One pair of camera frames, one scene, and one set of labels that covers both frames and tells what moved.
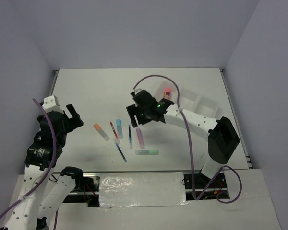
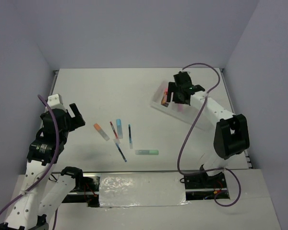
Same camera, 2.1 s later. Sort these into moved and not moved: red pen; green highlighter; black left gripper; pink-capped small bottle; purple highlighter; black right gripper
Moved: purple highlighter; black right gripper
Not moved: pink-capped small bottle; black left gripper; red pen; green highlighter
